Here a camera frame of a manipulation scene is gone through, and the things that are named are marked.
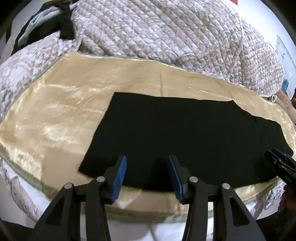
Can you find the black pants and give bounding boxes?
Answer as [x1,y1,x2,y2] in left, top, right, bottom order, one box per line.
[79,92,293,192]

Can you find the beige embroidered pillow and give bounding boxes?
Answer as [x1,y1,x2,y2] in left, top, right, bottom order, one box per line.
[275,90,295,119]

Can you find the golden satin bed sheet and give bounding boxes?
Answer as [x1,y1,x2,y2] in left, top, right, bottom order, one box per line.
[1,52,295,210]

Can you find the quilted beige white comforter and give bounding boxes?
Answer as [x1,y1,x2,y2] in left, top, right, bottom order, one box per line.
[1,1,283,221]

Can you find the black and teal bag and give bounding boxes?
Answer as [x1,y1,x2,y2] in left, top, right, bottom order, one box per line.
[12,1,77,54]

